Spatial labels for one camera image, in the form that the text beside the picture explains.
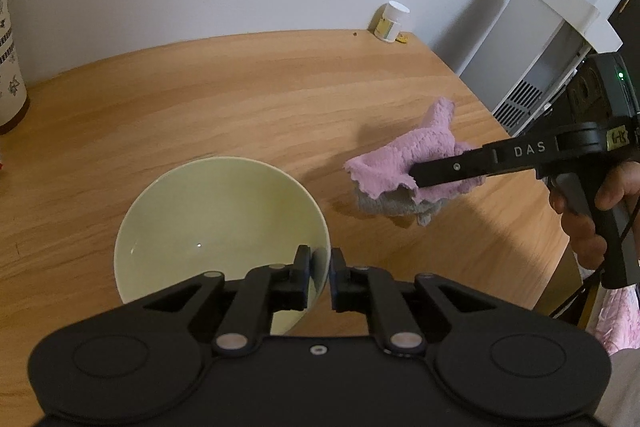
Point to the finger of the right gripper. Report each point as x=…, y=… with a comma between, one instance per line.
x=470, y=164

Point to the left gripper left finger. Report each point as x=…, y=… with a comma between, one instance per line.
x=251, y=303

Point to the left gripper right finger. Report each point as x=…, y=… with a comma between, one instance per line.
x=374, y=293

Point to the pale green ceramic bowl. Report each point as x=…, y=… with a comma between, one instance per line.
x=226, y=214

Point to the pink and grey cloth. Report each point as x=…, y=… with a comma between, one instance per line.
x=381, y=178

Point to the person right hand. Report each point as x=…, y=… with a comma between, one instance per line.
x=621, y=185

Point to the white air appliance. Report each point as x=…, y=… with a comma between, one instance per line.
x=531, y=52

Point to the small white capped bottle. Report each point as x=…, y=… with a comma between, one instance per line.
x=387, y=22

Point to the red lidded paper tumbler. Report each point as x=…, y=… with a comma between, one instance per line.
x=14, y=98

